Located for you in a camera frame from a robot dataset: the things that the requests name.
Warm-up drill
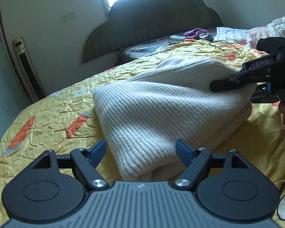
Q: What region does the purple cloth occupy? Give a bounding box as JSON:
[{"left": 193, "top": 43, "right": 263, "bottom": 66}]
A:
[{"left": 183, "top": 28, "right": 208, "bottom": 39}]

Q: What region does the black thin cable on bed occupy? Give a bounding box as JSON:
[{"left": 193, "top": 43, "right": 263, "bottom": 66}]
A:
[{"left": 209, "top": 40, "right": 243, "bottom": 52}]

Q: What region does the white crumpled garment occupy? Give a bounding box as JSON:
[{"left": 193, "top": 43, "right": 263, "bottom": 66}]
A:
[{"left": 266, "top": 17, "right": 285, "bottom": 38}]

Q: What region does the light blue checked pillow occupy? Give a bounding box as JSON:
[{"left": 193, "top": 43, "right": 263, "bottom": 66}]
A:
[{"left": 214, "top": 27, "right": 248, "bottom": 43}]

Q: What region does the cream knitted sweater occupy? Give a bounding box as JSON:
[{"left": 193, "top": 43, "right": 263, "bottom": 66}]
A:
[{"left": 92, "top": 57, "right": 256, "bottom": 181}]

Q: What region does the grey checked pillow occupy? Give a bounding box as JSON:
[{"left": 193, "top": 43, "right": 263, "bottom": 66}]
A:
[{"left": 118, "top": 35, "right": 184, "bottom": 64}]

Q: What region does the gold tower air conditioner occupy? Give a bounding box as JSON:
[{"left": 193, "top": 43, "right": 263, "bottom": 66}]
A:
[{"left": 12, "top": 36, "right": 46, "bottom": 103}]

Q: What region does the white double wall socket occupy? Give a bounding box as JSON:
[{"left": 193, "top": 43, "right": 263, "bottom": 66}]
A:
[{"left": 61, "top": 11, "right": 77, "bottom": 24}]

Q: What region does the pink garment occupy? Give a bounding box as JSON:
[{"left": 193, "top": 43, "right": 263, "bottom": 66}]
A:
[{"left": 245, "top": 26, "right": 269, "bottom": 48}]

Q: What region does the grey padded headboard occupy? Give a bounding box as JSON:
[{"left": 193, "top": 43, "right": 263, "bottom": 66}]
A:
[{"left": 82, "top": 0, "right": 223, "bottom": 63}]

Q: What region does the white remote control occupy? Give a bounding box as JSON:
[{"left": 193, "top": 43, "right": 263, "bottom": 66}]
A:
[{"left": 170, "top": 35, "right": 186, "bottom": 41}]

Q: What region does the yellow carrot print quilt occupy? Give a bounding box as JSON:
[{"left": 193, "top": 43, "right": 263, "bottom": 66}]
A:
[{"left": 0, "top": 40, "right": 285, "bottom": 227}]

